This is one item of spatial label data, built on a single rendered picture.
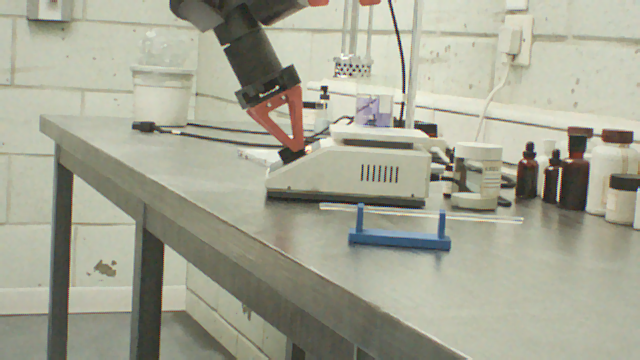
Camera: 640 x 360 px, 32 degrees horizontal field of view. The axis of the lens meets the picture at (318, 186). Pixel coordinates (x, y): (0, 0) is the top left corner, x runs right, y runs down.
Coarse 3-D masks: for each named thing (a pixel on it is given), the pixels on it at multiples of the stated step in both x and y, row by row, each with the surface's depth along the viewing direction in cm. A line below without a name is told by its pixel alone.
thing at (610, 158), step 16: (608, 128) 142; (608, 144) 140; (624, 144) 140; (592, 160) 141; (608, 160) 139; (624, 160) 139; (592, 176) 141; (608, 176) 139; (592, 192) 141; (592, 208) 141
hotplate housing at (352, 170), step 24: (336, 144) 137; (360, 144) 137; (384, 144) 137; (408, 144) 137; (288, 168) 135; (312, 168) 135; (336, 168) 135; (360, 168) 135; (384, 168) 135; (408, 168) 135; (288, 192) 136; (312, 192) 136; (336, 192) 136; (360, 192) 136; (384, 192) 136; (408, 192) 136
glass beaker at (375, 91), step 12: (360, 72) 139; (372, 72) 138; (384, 72) 138; (360, 84) 139; (372, 84) 138; (384, 84) 139; (360, 96) 139; (372, 96) 139; (384, 96) 139; (360, 108) 140; (372, 108) 139; (384, 108) 139; (360, 120) 140; (372, 120) 139; (384, 120) 139
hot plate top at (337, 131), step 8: (336, 128) 139; (344, 128) 140; (352, 128) 141; (336, 136) 135; (344, 136) 135; (352, 136) 135; (360, 136) 135; (368, 136) 135; (376, 136) 135; (384, 136) 135; (392, 136) 135; (400, 136) 135; (408, 136) 135; (416, 136) 135; (424, 136) 136
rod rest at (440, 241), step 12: (360, 204) 111; (360, 216) 109; (444, 216) 108; (360, 228) 109; (444, 228) 108; (348, 240) 109; (360, 240) 108; (372, 240) 108; (384, 240) 108; (396, 240) 108; (408, 240) 108; (420, 240) 108; (432, 240) 108; (444, 240) 108
